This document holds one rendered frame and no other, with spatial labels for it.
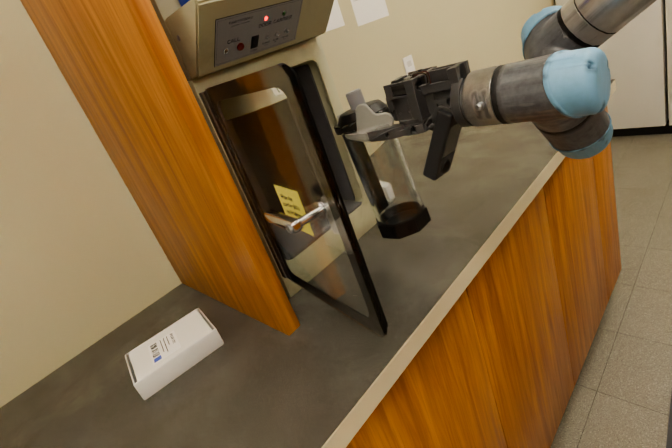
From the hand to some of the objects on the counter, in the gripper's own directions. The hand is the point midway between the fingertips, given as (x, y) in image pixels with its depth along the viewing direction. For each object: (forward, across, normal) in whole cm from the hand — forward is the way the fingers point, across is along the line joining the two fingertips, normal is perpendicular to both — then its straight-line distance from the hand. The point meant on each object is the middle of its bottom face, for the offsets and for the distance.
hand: (368, 127), depth 70 cm
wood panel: (+35, +24, +29) cm, 52 cm away
